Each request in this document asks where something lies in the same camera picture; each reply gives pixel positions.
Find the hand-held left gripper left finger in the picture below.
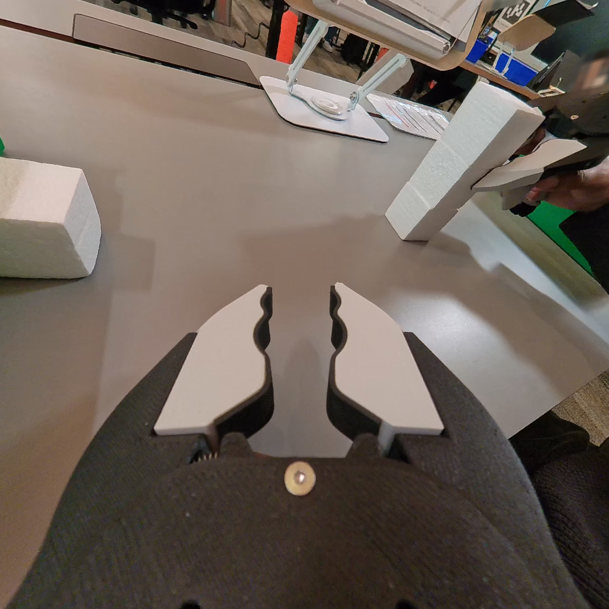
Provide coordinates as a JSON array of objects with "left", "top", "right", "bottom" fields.
[{"left": 154, "top": 285, "right": 277, "bottom": 452}]

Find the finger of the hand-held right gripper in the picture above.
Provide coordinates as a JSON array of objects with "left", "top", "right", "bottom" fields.
[{"left": 471, "top": 138, "right": 589, "bottom": 210}]

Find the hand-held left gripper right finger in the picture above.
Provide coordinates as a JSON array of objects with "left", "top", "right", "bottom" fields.
[{"left": 326, "top": 282, "right": 445, "bottom": 453}]

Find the white foam cube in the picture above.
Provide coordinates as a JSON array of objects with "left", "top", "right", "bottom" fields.
[
  {"left": 384, "top": 183, "right": 469, "bottom": 242},
  {"left": 408, "top": 140, "right": 493, "bottom": 214},
  {"left": 440, "top": 81, "right": 546, "bottom": 176},
  {"left": 0, "top": 157, "right": 102, "bottom": 279}
]

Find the person's right hand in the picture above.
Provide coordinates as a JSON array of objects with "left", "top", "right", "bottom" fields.
[{"left": 525, "top": 159, "right": 609, "bottom": 213}]

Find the small blue bin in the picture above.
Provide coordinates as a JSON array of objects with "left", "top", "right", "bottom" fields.
[
  {"left": 466, "top": 38, "right": 498, "bottom": 65},
  {"left": 495, "top": 51, "right": 524, "bottom": 86}
]

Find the small background document stand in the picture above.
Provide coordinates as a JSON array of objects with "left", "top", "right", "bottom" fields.
[{"left": 495, "top": 13, "right": 556, "bottom": 72}]

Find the black flat panel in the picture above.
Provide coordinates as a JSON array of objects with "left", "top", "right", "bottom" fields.
[{"left": 533, "top": 0, "right": 599, "bottom": 25}]

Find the laminated paper sheet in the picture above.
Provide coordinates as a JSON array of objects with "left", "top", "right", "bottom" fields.
[{"left": 365, "top": 92, "right": 451, "bottom": 141}]

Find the printed instruction sheet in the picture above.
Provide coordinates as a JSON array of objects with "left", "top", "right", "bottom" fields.
[{"left": 381, "top": 0, "right": 482, "bottom": 41}]

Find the person's dark clothing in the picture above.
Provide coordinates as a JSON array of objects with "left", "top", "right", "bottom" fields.
[{"left": 508, "top": 411, "right": 609, "bottom": 609}]

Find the white document stand with sheet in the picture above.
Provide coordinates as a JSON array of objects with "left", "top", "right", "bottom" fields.
[{"left": 259, "top": 0, "right": 482, "bottom": 143}]

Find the orange cone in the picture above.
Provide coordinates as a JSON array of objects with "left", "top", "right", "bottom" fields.
[{"left": 276, "top": 10, "right": 298, "bottom": 63}]

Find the black office chair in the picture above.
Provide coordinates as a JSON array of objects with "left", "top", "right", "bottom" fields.
[{"left": 112, "top": 0, "right": 217, "bottom": 29}]

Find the desk cable tray lid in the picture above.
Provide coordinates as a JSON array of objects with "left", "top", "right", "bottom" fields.
[{"left": 72, "top": 13, "right": 260, "bottom": 86}]

